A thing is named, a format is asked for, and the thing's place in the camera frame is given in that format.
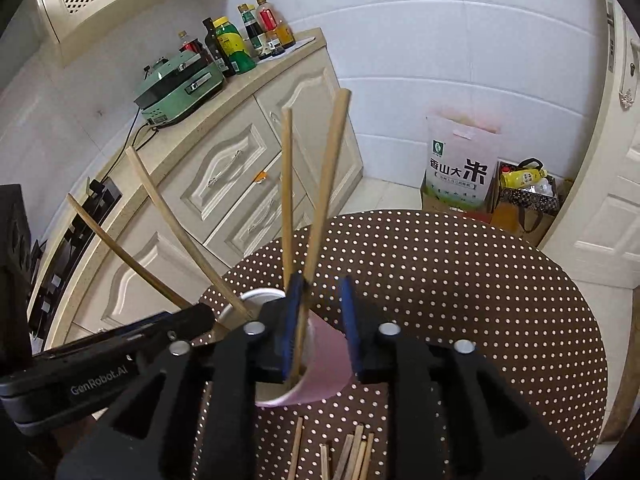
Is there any yellow drink bottle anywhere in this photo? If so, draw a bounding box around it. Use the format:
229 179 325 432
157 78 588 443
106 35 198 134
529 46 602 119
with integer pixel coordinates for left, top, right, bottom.
501 167 548 190

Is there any white panel door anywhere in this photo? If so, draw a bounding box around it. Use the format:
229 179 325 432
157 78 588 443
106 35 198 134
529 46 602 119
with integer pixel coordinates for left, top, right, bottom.
537 0 640 291

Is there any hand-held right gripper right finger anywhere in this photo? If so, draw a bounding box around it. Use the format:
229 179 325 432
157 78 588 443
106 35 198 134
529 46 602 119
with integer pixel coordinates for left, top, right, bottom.
337 276 586 480

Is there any round polka dot table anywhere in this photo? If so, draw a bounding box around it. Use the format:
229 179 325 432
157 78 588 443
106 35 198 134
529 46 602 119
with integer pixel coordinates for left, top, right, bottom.
192 209 609 480

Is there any pink cylindrical cup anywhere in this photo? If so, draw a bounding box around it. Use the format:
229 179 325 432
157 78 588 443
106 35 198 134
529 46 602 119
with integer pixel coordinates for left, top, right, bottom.
215 287 352 408

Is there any red label cola bottle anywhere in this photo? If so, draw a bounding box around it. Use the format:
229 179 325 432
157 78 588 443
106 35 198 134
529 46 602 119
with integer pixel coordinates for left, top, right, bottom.
178 30 206 62

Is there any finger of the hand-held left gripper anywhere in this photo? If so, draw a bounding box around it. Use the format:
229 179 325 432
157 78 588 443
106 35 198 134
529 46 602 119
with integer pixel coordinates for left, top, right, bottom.
34 304 217 377

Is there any amber liquid bottle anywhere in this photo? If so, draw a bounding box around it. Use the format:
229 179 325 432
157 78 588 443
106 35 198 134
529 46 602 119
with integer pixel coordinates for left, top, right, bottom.
275 20 296 50

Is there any black power cable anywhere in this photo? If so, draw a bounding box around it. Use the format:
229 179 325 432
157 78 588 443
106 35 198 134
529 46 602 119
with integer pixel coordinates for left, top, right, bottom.
97 109 153 186

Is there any red label sauce bottle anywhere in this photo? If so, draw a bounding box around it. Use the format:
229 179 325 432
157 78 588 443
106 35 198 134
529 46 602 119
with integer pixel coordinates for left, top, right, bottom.
255 0 282 37

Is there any black glass gas stove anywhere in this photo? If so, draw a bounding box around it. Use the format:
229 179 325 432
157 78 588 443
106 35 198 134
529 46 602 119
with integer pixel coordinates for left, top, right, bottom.
27 177 124 339

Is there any thin bamboo chopstick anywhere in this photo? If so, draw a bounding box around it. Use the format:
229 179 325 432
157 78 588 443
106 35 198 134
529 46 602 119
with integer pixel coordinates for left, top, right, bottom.
67 193 194 311
281 107 294 287
125 146 252 320
291 88 352 387

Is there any dark soy sauce bottle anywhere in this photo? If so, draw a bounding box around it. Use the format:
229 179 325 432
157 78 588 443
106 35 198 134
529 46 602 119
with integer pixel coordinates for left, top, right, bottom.
237 4 266 57

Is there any patterned shopping bag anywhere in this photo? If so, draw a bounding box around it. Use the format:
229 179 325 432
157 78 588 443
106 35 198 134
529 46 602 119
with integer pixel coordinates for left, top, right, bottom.
489 157 562 248

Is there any pile of bamboo chopsticks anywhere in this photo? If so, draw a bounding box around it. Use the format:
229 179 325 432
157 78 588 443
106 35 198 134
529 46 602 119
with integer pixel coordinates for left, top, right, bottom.
286 416 376 480

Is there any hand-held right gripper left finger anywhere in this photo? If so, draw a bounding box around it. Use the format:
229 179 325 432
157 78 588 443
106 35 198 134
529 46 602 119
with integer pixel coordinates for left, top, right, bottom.
55 272 311 480

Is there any green electric cooker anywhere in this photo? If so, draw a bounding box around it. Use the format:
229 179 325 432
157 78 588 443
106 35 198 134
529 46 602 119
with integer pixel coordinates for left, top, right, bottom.
133 51 225 127

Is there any silver door handle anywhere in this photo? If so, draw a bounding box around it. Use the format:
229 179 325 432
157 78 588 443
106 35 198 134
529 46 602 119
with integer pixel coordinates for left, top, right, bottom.
605 2 640 111

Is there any white paper sheet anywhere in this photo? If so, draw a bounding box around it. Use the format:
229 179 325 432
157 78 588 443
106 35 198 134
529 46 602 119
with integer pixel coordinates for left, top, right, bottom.
257 36 316 64

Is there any white rice bag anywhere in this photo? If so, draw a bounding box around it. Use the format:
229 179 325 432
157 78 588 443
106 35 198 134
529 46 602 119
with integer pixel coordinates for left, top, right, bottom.
420 106 501 213

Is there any small dark bottle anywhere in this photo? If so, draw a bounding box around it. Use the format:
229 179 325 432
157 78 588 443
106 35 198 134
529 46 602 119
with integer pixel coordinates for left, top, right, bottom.
262 30 285 57

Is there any tall dark oil bottle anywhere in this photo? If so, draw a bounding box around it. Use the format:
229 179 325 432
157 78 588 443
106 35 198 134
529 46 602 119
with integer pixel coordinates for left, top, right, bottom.
202 17 236 79

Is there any cream lattice wall cabinet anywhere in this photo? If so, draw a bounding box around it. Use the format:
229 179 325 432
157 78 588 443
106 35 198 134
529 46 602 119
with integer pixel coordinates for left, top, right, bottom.
34 0 234 64

